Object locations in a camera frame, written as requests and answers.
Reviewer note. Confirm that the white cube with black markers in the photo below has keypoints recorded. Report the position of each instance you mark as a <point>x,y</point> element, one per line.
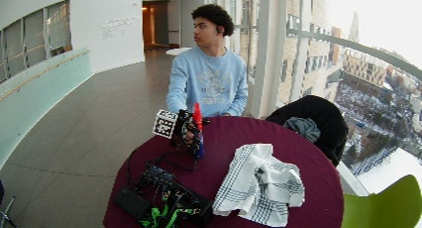
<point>165,123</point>

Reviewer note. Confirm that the white railing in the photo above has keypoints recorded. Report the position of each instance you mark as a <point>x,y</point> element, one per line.
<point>364,48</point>

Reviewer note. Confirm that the wooden handrail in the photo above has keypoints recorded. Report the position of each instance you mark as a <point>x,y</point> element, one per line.
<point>44,72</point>

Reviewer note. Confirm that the black rectangular box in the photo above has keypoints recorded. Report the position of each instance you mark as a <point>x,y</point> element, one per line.
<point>130,203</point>

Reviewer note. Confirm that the black metal stand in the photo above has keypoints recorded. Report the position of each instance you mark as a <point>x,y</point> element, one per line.
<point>5,211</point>

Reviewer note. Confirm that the black earbud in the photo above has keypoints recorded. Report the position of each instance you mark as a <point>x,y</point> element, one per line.
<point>218,30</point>

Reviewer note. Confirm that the maroon tablecloth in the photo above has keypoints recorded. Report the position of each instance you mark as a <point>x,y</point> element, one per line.
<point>246,132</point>

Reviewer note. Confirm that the black jacket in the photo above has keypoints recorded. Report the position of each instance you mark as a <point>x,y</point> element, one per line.
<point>322,119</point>

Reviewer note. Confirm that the white pillar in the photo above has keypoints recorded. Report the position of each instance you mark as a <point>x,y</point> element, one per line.
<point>266,53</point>

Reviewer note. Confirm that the the person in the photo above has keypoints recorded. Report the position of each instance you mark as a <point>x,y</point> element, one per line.
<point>206,79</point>

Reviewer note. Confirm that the grey cloth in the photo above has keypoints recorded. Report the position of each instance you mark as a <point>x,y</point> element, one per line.
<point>305,127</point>

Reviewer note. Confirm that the black electronic device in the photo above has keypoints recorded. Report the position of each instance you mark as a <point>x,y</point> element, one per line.
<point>175,191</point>

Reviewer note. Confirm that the green chair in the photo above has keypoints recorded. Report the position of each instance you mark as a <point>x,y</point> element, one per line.
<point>386,205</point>

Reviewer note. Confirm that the white round table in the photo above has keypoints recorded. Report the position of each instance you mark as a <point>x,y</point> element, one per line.
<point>177,51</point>

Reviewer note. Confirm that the white checked dish towel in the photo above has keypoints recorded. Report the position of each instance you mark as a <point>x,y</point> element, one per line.
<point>258,185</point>

